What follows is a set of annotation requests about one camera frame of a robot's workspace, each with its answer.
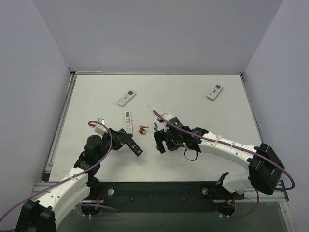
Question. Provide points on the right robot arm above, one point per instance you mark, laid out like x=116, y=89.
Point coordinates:
x=262, y=167

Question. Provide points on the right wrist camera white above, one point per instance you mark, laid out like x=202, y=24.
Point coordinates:
x=165, y=116

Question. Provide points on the black remote control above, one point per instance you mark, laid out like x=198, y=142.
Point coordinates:
x=134, y=147

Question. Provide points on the white remote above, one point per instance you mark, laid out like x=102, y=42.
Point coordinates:
x=128, y=122
x=126, y=98
x=213, y=93

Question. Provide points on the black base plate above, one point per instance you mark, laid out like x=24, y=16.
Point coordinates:
x=159, y=197

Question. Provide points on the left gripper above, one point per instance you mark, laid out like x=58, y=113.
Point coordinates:
x=124, y=138

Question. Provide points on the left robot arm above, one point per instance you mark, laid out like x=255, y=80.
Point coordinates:
x=46, y=213

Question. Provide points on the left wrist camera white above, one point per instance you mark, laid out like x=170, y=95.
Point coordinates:
x=99, y=128

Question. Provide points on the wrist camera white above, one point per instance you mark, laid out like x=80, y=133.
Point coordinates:
x=165, y=116
x=99, y=128

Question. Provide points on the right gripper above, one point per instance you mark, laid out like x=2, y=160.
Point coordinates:
x=163, y=136

